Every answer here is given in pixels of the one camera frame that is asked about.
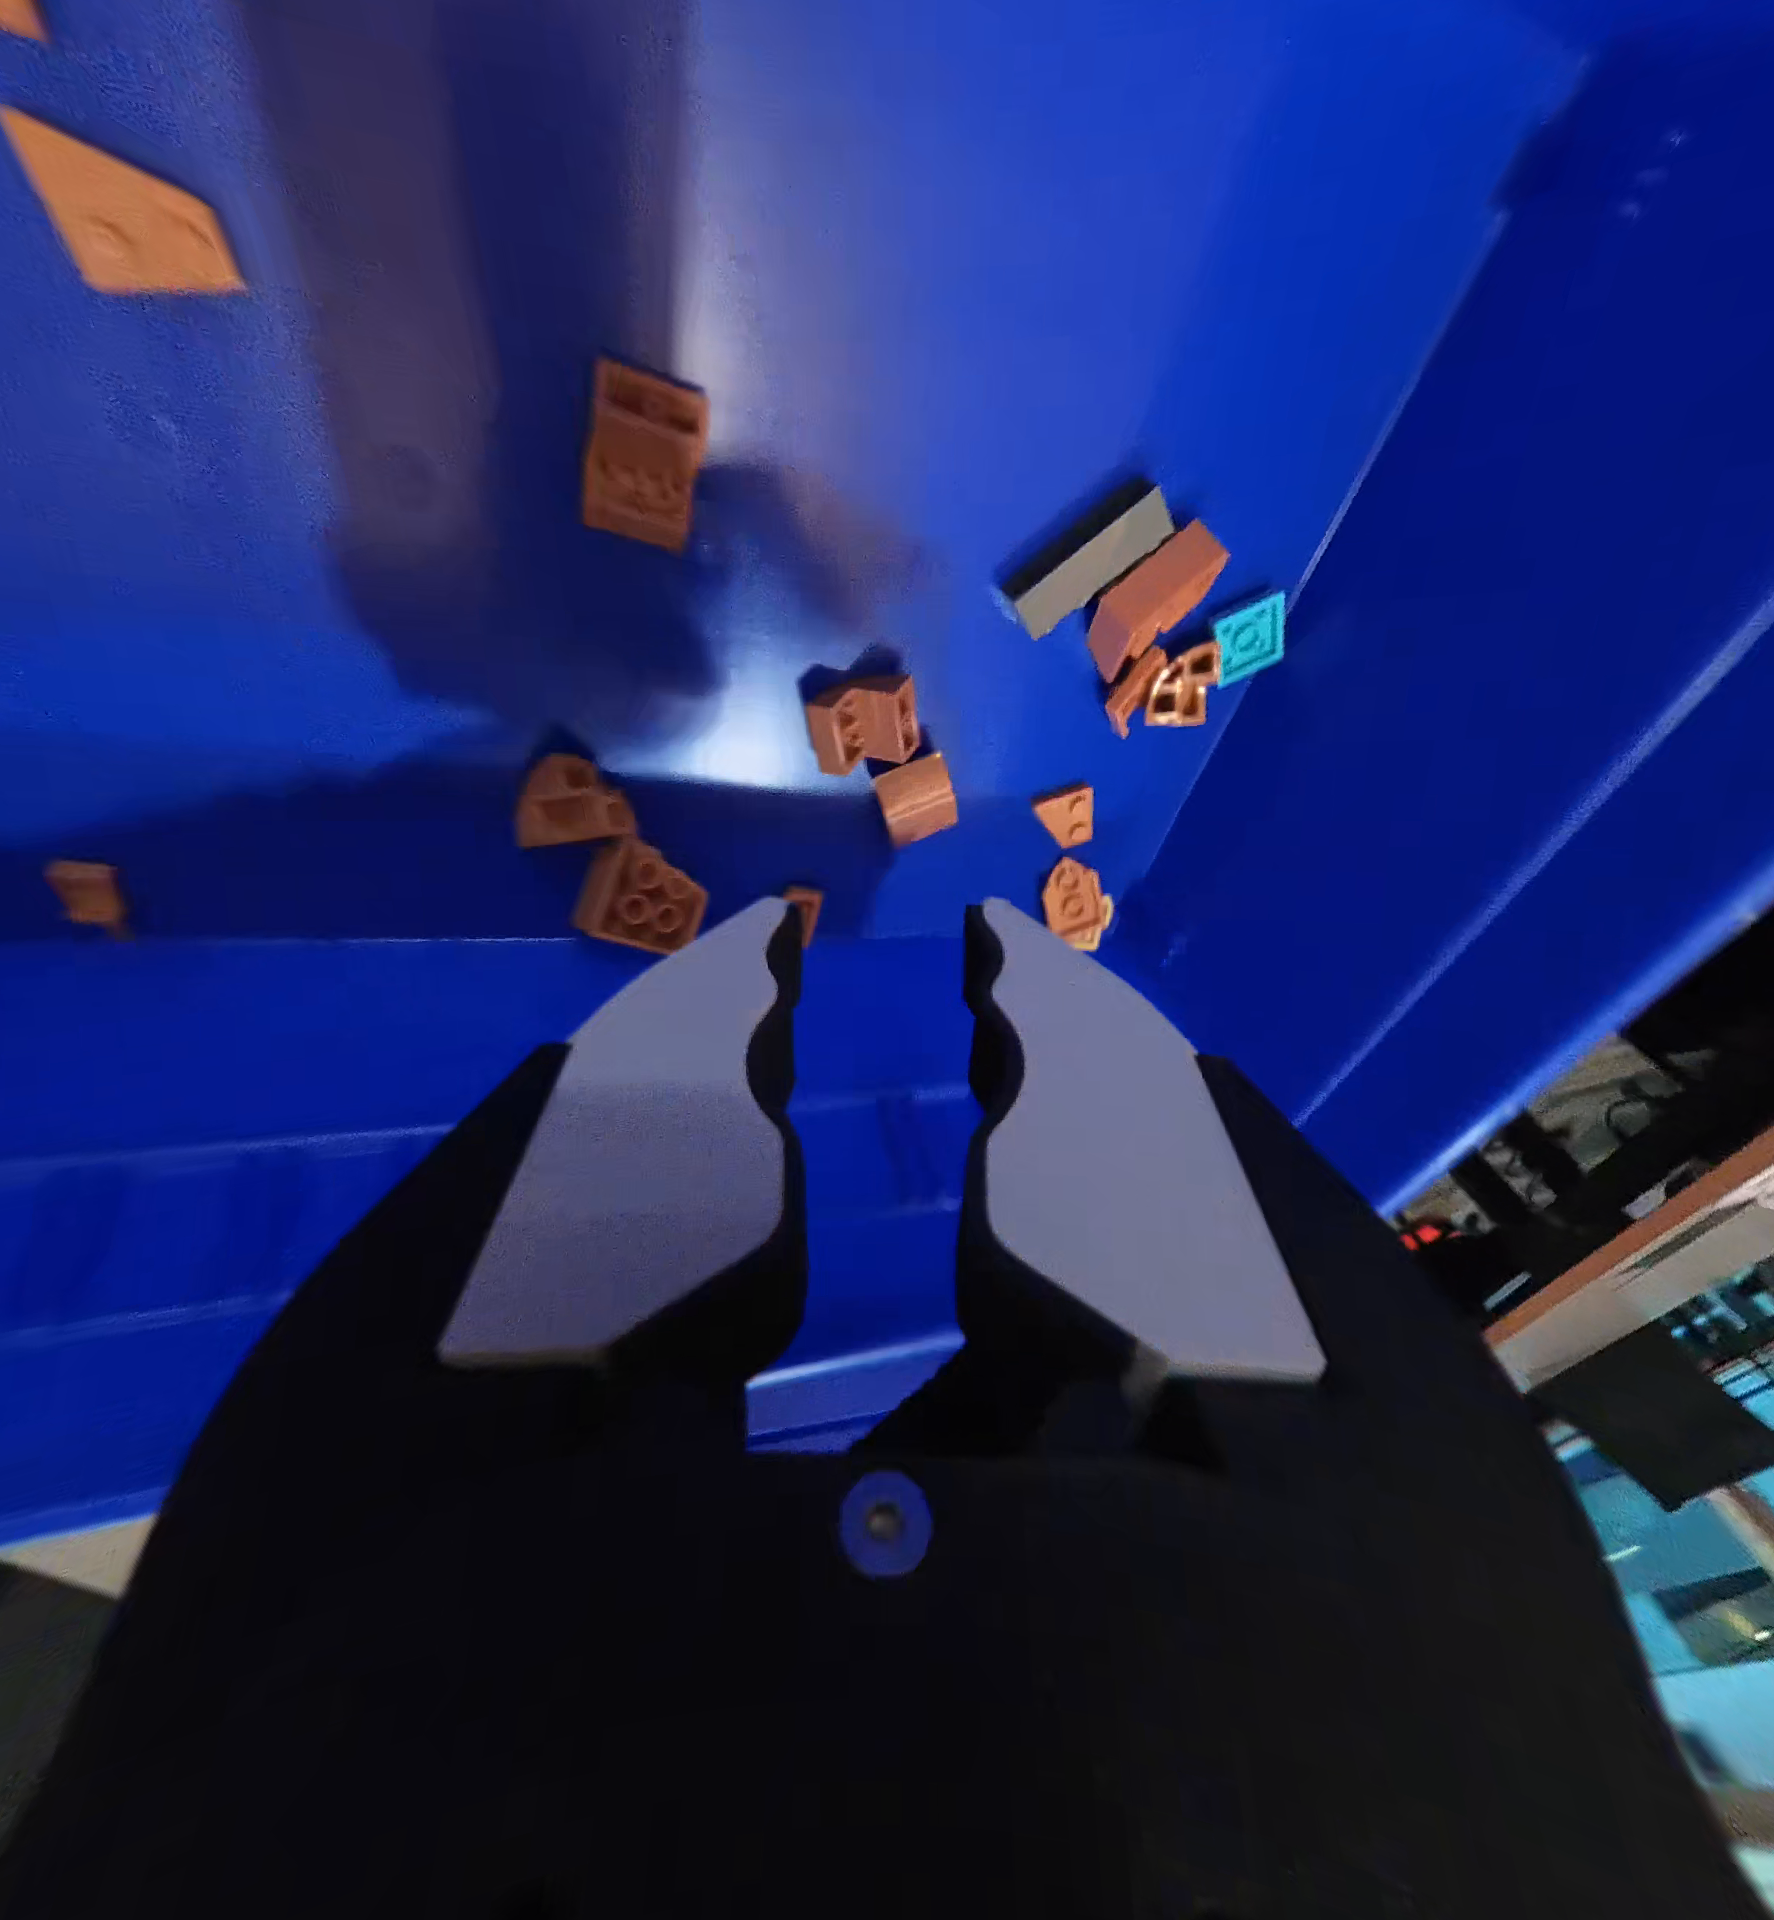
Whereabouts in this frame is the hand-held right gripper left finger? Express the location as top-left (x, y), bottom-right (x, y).
top-left (437, 897), bottom-right (812, 1379)

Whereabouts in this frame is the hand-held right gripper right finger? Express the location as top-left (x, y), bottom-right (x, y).
top-left (956, 896), bottom-right (1331, 1384)

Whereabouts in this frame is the teal square toy brick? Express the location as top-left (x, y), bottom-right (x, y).
top-left (1211, 588), bottom-right (1291, 692)

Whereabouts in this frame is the grey toy brick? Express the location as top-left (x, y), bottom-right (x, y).
top-left (995, 480), bottom-right (1176, 643)

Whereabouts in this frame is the brown bricks heap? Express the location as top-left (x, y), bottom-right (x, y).
top-left (0, 0), bottom-right (1233, 956)

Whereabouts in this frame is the blue plastic bin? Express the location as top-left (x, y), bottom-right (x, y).
top-left (0, 0), bottom-right (1774, 1568)

